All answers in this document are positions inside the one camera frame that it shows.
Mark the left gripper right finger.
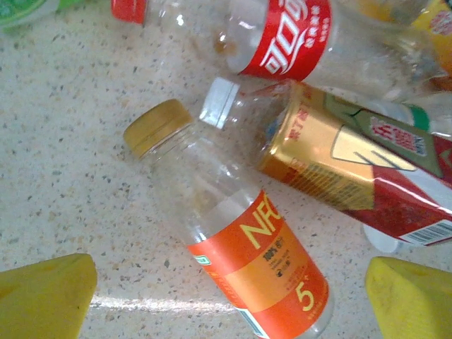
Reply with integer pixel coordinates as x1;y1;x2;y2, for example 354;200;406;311
364;256;452;339

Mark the green collar clear bottle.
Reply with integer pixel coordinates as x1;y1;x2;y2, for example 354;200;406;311
370;93;452;137

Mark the green label plastic bottle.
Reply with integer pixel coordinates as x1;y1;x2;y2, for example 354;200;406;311
0;0;77;31

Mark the orange yellow label juice bottle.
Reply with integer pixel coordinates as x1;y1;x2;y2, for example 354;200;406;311
356;0;452;91

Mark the red gold tea bottle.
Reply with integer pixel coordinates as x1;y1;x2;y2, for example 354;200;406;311
199;76;452;254

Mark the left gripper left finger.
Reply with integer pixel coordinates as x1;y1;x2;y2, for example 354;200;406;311
0;253;98;339

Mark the red label cola bottle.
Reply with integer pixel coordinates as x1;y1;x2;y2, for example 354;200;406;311
111;0;442;102

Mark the gold cap orange juice bottle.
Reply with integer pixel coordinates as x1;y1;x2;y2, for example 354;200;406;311
122;98;335;339

